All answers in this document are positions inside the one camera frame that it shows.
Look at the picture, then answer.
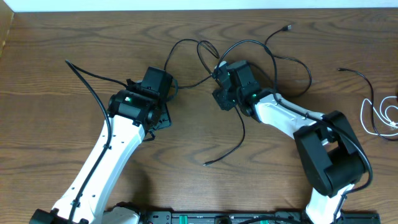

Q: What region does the white cable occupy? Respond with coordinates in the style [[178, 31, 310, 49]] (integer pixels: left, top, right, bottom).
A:
[[359, 95, 398, 138]]

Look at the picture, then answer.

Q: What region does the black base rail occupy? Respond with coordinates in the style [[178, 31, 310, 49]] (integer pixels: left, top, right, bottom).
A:
[[102, 201, 382, 224]]

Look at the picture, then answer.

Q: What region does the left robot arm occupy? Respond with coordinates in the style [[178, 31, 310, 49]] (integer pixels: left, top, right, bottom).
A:
[[30, 67, 175, 223]]

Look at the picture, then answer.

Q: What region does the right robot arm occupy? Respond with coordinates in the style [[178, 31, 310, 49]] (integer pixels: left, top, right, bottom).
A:
[[212, 60, 380, 223]]

